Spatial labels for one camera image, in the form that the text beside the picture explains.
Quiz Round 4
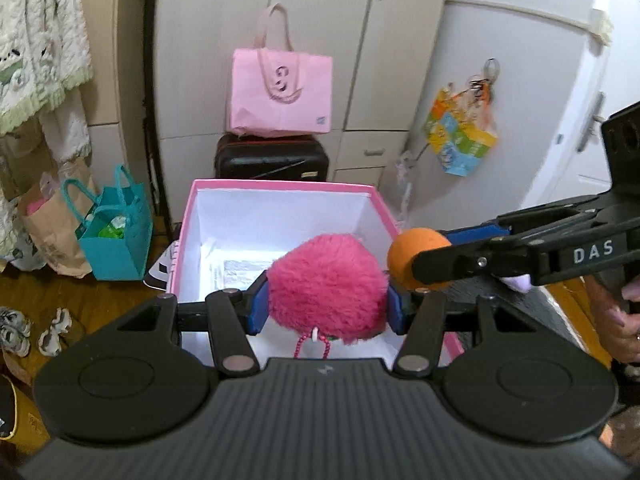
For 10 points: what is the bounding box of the black white printed card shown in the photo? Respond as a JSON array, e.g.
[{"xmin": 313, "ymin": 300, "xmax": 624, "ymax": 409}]
[{"xmin": 144, "ymin": 240, "xmax": 181, "ymax": 292}]

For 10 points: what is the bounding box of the black suitcase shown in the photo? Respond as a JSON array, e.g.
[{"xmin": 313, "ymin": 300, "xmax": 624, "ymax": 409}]
[{"xmin": 214, "ymin": 132, "xmax": 331, "ymax": 183}]

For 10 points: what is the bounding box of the white door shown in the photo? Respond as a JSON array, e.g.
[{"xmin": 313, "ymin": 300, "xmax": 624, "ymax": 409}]
[{"xmin": 520, "ymin": 0, "xmax": 640, "ymax": 211}]

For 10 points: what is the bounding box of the brown paper bag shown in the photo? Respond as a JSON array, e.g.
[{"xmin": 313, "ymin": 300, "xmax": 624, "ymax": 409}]
[{"xmin": 17, "ymin": 160, "xmax": 101, "ymax": 278}]

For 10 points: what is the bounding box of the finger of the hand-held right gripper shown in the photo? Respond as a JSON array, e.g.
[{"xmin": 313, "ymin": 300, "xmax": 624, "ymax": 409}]
[
  {"xmin": 440, "ymin": 194, "xmax": 613, "ymax": 248},
  {"xmin": 410, "ymin": 237, "xmax": 543, "ymax": 287}
]

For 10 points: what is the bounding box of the orange ball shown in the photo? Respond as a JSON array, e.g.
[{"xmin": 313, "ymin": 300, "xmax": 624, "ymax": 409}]
[{"xmin": 387, "ymin": 228, "xmax": 453, "ymax": 291}]

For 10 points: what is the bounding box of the printed paper sheet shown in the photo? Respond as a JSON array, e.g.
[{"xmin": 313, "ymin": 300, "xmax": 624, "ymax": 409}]
[{"xmin": 200, "ymin": 240, "xmax": 281, "ymax": 291}]

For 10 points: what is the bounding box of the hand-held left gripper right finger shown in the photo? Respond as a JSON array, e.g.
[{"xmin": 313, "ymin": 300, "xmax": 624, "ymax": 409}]
[{"xmin": 386, "ymin": 280, "xmax": 538, "ymax": 377}]

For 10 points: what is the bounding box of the white wardrobe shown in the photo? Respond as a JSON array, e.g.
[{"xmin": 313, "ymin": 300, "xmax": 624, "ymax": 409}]
[{"xmin": 150, "ymin": 0, "xmax": 453, "ymax": 221}]

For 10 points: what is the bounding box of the person's right hand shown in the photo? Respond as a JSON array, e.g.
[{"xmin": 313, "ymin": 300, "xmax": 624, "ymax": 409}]
[{"xmin": 585, "ymin": 275, "xmax": 640, "ymax": 363}]

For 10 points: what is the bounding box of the pink cardboard box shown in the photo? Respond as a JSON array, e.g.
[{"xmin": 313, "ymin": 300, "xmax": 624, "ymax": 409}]
[{"xmin": 166, "ymin": 178, "xmax": 466, "ymax": 368}]

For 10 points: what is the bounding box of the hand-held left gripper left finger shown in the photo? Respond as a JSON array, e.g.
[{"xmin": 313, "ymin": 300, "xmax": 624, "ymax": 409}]
[{"xmin": 116, "ymin": 277, "xmax": 272, "ymax": 377}]

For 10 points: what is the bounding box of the pink fluffy pompom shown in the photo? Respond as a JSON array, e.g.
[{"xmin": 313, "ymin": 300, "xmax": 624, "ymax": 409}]
[{"xmin": 265, "ymin": 234, "xmax": 392, "ymax": 361}]

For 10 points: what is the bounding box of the pink tote bag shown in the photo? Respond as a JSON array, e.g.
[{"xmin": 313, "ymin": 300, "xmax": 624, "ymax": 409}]
[{"xmin": 225, "ymin": 4, "xmax": 334, "ymax": 137}]

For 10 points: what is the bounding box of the teal gift bag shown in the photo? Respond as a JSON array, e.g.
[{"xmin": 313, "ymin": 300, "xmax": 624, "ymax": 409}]
[{"xmin": 61, "ymin": 165, "xmax": 153, "ymax": 282}]

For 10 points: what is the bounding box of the metal key ring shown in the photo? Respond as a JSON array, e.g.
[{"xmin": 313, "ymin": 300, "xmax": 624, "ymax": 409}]
[{"xmin": 467, "ymin": 57, "xmax": 501, "ymax": 106}]

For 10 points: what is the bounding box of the cream fleece garment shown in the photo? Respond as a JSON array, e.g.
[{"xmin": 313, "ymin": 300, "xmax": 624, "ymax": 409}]
[{"xmin": 0, "ymin": 0, "xmax": 93, "ymax": 161}]

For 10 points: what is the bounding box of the colourful gift bag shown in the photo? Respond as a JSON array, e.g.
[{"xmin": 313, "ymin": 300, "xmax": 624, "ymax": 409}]
[{"xmin": 424, "ymin": 85, "xmax": 499, "ymax": 178}]

